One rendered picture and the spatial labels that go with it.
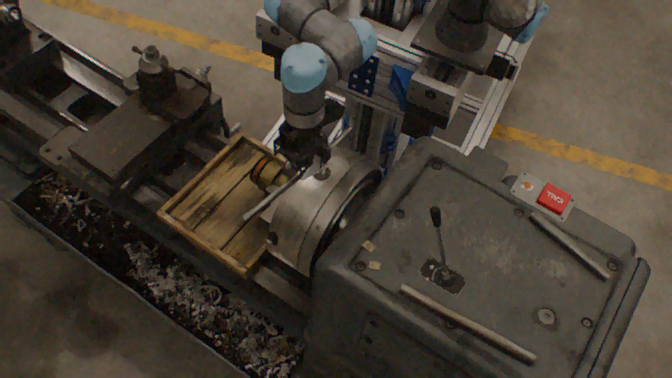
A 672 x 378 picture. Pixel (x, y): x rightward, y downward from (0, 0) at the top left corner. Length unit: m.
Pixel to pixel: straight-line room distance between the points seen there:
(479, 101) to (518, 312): 1.88
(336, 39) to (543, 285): 0.64
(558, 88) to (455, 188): 2.26
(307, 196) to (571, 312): 0.59
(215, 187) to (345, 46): 0.83
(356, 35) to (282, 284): 0.79
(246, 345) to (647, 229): 2.01
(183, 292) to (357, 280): 0.85
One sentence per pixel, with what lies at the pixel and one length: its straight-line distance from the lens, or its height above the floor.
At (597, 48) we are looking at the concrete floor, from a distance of 4.00.
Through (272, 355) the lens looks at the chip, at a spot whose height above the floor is 0.57.
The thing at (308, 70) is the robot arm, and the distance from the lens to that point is 1.07.
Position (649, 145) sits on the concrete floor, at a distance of 3.62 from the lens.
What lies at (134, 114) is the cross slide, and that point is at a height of 0.97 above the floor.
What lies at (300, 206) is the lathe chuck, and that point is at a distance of 1.43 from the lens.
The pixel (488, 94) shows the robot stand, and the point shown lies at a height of 0.23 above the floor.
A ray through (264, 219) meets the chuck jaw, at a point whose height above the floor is 1.12.
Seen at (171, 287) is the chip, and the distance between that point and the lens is 2.05.
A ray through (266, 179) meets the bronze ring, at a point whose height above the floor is 1.11.
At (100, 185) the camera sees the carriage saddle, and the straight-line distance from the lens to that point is 1.86.
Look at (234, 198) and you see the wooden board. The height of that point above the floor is 0.89.
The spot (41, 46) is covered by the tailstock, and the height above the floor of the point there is 0.94.
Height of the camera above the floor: 2.40
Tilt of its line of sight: 54 degrees down
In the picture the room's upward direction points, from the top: 9 degrees clockwise
